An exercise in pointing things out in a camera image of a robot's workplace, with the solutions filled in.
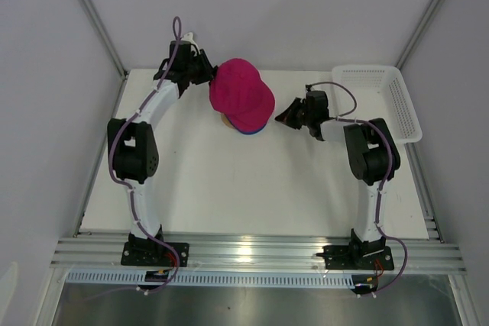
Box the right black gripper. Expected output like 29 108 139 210
274 98 313 130

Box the pink cap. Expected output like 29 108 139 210
225 112 271 131
209 58 275 115

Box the blue cap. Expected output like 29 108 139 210
235 125 266 136

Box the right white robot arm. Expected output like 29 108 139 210
274 90 400 270

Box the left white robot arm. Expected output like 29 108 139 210
107 32 217 266

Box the wooden hat stand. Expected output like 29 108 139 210
221 114 235 129

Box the white plastic basket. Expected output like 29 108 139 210
332 64 423 144

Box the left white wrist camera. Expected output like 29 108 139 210
180 31 199 50

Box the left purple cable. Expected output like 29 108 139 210
108 16 183 299

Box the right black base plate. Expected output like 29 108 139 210
316 245 394 271

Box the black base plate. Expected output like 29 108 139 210
121 234 189 267
316 245 394 271

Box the left aluminium frame post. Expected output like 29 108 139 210
78 0 128 79

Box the aluminium frame post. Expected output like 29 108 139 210
78 0 128 79
395 0 445 70

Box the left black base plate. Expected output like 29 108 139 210
121 234 189 267

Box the right aluminium frame post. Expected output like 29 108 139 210
395 0 445 70

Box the aluminium rail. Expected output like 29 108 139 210
50 231 467 275

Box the white slotted cable duct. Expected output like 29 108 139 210
66 269 377 289

